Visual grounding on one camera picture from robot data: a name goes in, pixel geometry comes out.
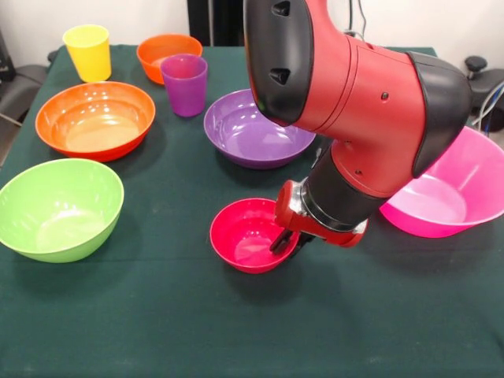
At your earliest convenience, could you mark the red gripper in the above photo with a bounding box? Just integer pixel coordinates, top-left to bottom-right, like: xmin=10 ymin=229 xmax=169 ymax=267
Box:
xmin=269 ymin=180 xmax=369 ymax=254

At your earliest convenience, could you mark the small red plastic bowl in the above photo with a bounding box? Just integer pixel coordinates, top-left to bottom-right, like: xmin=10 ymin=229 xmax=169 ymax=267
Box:
xmin=209 ymin=198 xmax=301 ymax=276

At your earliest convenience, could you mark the purple plastic bowl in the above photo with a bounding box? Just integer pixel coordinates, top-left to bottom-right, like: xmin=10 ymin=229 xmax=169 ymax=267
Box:
xmin=203 ymin=88 xmax=317 ymax=170

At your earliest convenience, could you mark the dark green tablecloth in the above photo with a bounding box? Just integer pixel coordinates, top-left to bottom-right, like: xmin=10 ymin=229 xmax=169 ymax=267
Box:
xmin=0 ymin=44 xmax=504 ymax=378

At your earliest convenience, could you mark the large pink plastic bowl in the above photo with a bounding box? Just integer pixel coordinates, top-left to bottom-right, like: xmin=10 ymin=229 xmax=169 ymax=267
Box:
xmin=378 ymin=125 xmax=504 ymax=239

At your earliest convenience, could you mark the purple plastic cup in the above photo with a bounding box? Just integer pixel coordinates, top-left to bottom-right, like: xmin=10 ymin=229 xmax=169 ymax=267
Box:
xmin=159 ymin=54 xmax=209 ymax=118

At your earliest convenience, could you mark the large orange plastic bowl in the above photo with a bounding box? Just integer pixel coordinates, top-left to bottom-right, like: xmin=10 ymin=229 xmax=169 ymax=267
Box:
xmin=35 ymin=80 xmax=157 ymax=163

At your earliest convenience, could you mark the small orange plastic bowl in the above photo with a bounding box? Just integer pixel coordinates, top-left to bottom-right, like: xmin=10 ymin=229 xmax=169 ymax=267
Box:
xmin=135 ymin=33 xmax=204 ymax=86

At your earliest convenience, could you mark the large green plastic bowl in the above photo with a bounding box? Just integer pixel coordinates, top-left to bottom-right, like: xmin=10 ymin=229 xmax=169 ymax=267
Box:
xmin=0 ymin=157 xmax=125 ymax=264

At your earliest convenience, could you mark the yellow plastic cup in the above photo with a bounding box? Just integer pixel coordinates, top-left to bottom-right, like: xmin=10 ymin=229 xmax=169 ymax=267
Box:
xmin=62 ymin=24 xmax=113 ymax=83

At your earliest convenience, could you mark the grey office chair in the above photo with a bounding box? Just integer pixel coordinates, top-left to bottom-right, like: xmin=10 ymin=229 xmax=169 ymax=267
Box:
xmin=0 ymin=26 xmax=60 ymax=127

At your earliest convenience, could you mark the white and blue cable bundle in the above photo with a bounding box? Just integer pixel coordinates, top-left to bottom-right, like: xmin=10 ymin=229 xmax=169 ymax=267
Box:
xmin=472 ymin=84 xmax=504 ymax=135

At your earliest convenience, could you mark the black hanging cable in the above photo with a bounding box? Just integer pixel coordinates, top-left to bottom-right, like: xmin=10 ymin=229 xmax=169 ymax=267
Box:
xmin=355 ymin=0 xmax=370 ymax=33

